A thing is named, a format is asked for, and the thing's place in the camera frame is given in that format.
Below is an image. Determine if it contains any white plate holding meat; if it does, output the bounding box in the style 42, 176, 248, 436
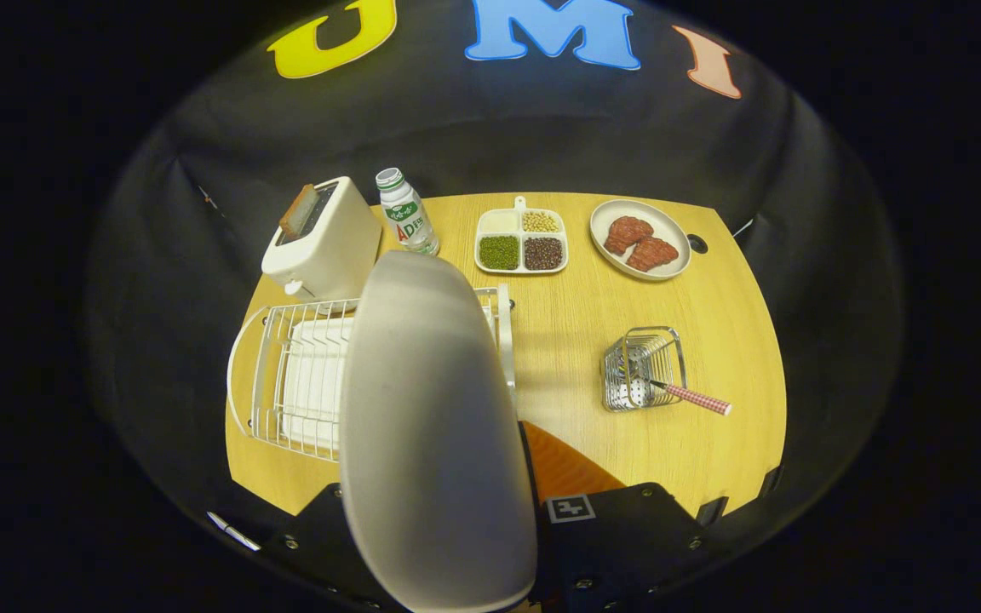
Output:
588, 198, 693, 283

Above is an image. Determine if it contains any white toaster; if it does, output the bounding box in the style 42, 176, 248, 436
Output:
261, 176, 383, 304

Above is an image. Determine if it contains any brown toast slice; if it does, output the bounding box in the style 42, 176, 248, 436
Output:
278, 183, 321, 238

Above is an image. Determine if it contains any white bottle with green label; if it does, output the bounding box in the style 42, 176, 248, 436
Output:
375, 167, 441, 256

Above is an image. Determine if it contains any red meat piece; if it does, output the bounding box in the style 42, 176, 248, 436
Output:
603, 215, 655, 256
624, 236, 680, 273

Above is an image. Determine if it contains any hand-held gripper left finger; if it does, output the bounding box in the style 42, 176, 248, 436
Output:
282, 484, 410, 612

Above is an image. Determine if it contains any spoon with pink checked handle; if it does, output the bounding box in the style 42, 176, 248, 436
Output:
627, 362, 733, 417

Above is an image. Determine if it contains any black backdrop cloth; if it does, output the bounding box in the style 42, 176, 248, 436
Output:
86, 0, 904, 588

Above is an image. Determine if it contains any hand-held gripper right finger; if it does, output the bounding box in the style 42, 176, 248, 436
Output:
518, 421, 713, 613

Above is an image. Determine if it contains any beige round plate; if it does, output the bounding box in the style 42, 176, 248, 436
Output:
339, 250, 538, 613

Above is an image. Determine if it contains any white pen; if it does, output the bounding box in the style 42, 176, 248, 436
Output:
206, 511, 261, 553

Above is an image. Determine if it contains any metal wire basket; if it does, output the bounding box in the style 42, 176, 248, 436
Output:
600, 326, 687, 413

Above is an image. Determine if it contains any white wire dish rack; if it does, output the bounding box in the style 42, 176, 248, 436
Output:
226, 284, 518, 463

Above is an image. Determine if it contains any white divided tray of beans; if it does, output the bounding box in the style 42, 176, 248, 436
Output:
473, 196, 570, 276

